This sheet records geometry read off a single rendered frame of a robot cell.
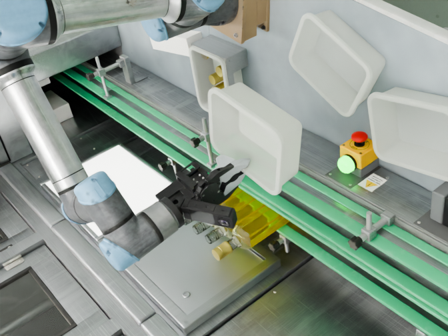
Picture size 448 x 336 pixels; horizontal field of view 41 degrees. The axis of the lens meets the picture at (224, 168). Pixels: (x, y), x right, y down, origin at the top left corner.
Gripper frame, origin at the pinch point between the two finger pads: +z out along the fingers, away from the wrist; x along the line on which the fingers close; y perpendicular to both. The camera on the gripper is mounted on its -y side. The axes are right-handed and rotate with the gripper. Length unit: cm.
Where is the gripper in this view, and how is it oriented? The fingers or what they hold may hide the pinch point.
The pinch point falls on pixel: (247, 165)
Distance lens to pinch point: 129.6
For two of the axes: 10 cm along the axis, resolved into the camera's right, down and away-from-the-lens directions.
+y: -6.3, -5.0, 5.9
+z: 7.6, -5.6, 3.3
